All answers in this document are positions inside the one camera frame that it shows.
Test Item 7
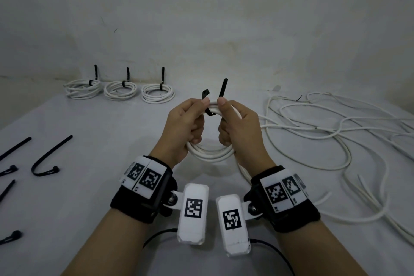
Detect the person's right hand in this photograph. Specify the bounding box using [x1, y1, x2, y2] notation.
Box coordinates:
[217, 97, 276, 179]

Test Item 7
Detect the person's left hand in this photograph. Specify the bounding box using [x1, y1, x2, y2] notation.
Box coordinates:
[149, 98, 211, 169]

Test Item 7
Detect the white cable coil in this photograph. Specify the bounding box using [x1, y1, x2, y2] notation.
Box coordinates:
[141, 83, 176, 104]
[186, 100, 253, 180]
[103, 80, 137, 101]
[64, 79, 102, 100]

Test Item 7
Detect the person's right forearm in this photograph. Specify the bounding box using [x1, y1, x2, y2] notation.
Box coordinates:
[278, 220, 369, 276]

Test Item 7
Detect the person's left forearm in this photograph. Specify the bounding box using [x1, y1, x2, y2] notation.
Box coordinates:
[53, 209, 182, 276]

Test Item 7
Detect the tied white cable coil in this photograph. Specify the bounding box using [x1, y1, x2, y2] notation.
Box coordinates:
[64, 79, 102, 100]
[103, 80, 137, 101]
[141, 83, 176, 104]

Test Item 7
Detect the black left wrist strap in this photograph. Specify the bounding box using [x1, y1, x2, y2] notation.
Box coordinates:
[110, 155, 178, 225]

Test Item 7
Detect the black wrist strap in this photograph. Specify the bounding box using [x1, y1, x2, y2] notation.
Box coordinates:
[244, 165, 321, 233]
[110, 155, 178, 225]

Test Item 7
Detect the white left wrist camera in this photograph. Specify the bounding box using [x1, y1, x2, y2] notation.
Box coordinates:
[176, 183, 209, 246]

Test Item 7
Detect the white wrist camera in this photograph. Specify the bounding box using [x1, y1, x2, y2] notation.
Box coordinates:
[176, 183, 209, 246]
[216, 194, 251, 258]

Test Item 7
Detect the black right wrist strap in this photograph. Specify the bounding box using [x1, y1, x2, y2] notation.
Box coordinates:
[244, 165, 321, 233]

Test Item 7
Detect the tangle of loose white cables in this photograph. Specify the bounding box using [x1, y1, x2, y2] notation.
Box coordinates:
[257, 86, 414, 248]

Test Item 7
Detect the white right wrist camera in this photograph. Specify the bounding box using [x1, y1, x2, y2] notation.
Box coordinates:
[216, 194, 251, 258]

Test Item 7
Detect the thin black camera cable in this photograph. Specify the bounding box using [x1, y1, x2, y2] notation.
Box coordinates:
[250, 238, 295, 276]
[143, 228, 179, 249]

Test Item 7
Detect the hooked black cable tie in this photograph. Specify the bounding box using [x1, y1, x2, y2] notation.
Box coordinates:
[31, 135, 73, 176]

